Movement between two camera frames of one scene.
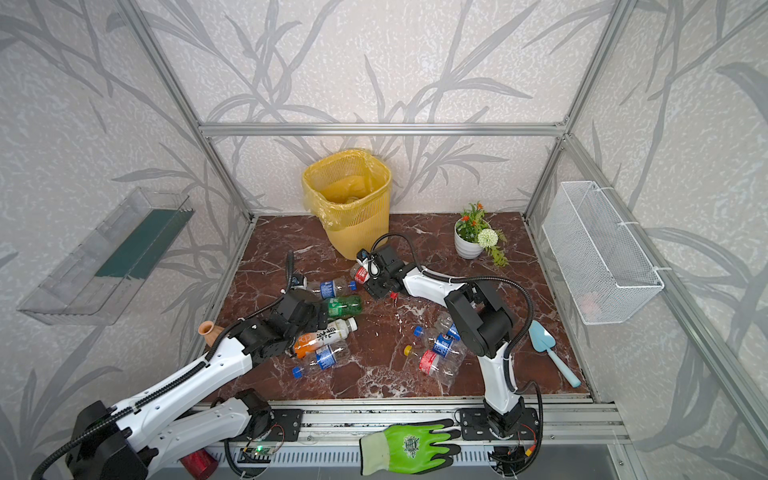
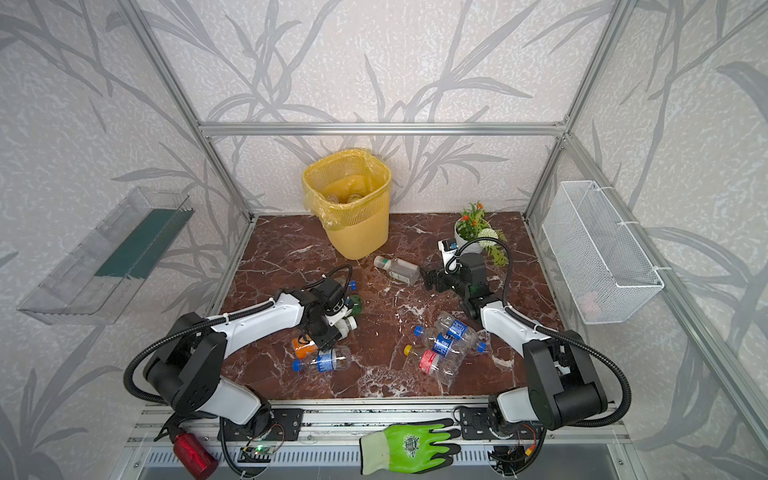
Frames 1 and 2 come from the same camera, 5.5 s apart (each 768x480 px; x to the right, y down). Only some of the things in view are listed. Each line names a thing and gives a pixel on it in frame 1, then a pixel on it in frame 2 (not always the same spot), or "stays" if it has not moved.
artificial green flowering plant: x=472 y=226 stays
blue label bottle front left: x=325 y=357 stays
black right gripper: x=374 y=273 -> x=439 y=279
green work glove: x=409 y=448 stays
